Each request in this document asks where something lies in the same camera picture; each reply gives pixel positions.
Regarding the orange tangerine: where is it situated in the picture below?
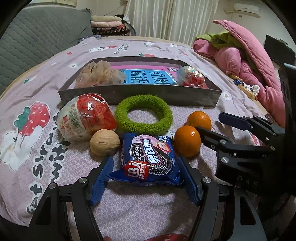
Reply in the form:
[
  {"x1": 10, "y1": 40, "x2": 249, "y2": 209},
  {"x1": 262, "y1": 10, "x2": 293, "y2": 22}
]
[
  {"x1": 186, "y1": 111, "x2": 212, "y2": 130},
  {"x1": 174, "y1": 126, "x2": 202, "y2": 158}
]

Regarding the green fuzzy ring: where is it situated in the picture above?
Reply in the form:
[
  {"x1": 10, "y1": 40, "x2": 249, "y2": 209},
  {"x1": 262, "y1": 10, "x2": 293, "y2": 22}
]
[{"x1": 114, "y1": 93, "x2": 174, "y2": 135}]

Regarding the red toy egg blue top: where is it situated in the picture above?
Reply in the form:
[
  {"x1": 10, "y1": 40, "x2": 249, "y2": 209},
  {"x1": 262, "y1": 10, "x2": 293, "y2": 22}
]
[{"x1": 176, "y1": 66, "x2": 205, "y2": 87}]

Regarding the blue cookie packet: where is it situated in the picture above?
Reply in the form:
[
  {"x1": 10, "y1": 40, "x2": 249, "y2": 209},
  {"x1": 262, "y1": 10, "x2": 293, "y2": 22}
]
[{"x1": 109, "y1": 133, "x2": 183, "y2": 186}]

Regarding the brown walnut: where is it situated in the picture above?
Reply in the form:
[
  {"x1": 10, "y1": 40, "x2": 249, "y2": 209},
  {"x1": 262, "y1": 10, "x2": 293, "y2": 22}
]
[{"x1": 89, "y1": 129, "x2": 120, "y2": 157}]

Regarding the red white toy egg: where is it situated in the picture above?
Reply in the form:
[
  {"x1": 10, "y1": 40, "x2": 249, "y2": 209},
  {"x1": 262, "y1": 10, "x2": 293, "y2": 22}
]
[{"x1": 57, "y1": 93, "x2": 117, "y2": 141}]

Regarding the person's left hand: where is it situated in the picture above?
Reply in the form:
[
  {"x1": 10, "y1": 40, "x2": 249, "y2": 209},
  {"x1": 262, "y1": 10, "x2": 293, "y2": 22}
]
[{"x1": 103, "y1": 236, "x2": 114, "y2": 241}]

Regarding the blue candy wrapper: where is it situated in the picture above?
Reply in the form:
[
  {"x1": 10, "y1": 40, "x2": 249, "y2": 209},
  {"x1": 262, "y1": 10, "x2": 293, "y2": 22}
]
[{"x1": 234, "y1": 79, "x2": 243, "y2": 86}]

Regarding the white patterned scrunchie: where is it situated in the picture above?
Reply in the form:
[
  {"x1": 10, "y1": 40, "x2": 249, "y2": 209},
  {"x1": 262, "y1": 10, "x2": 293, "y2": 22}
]
[{"x1": 244, "y1": 83, "x2": 260, "y2": 97}]

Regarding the grey cardboard box tray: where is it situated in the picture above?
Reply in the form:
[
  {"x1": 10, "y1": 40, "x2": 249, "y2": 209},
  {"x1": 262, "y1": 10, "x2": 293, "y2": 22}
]
[{"x1": 58, "y1": 56, "x2": 222, "y2": 107}]

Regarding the pink quilted duvet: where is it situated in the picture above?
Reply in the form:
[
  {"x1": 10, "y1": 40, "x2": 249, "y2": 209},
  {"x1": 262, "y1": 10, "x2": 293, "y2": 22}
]
[{"x1": 193, "y1": 20, "x2": 285, "y2": 128}]

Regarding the pink strawberry print blanket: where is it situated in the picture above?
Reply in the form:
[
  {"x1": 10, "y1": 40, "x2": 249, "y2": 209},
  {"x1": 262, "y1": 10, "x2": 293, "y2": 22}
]
[{"x1": 1, "y1": 38, "x2": 265, "y2": 240}]

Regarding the green garment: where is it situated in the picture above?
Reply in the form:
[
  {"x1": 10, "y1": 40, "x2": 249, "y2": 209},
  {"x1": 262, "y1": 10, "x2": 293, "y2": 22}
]
[{"x1": 195, "y1": 31, "x2": 235, "y2": 50}]

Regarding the black television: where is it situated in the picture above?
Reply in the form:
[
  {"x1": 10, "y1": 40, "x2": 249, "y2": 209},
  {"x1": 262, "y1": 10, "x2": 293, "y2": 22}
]
[{"x1": 264, "y1": 35, "x2": 295, "y2": 65}]

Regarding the pink and blue book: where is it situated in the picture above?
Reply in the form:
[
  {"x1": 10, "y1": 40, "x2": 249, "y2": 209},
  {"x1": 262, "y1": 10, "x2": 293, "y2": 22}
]
[{"x1": 111, "y1": 65, "x2": 185, "y2": 86}]

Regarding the white air conditioner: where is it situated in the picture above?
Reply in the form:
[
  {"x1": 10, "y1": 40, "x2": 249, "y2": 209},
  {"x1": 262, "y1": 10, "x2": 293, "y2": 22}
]
[{"x1": 233, "y1": 3, "x2": 261, "y2": 18}]

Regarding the white striped curtain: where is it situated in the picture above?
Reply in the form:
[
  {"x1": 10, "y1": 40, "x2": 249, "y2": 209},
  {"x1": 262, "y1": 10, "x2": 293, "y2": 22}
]
[{"x1": 124, "y1": 0, "x2": 218, "y2": 45}]

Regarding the stack of folded blankets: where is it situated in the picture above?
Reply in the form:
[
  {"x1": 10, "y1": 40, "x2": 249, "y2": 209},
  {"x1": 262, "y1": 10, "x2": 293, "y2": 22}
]
[{"x1": 90, "y1": 16, "x2": 132, "y2": 37}]

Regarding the grey quilted headboard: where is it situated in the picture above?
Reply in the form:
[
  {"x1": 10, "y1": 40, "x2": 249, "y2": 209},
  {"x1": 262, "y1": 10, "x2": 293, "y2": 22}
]
[{"x1": 1, "y1": 6, "x2": 92, "y2": 92}]

